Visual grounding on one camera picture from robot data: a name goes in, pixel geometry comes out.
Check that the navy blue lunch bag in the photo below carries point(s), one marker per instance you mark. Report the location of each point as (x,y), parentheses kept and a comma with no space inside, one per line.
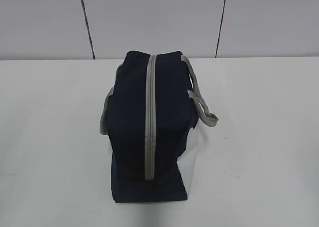
(150,116)

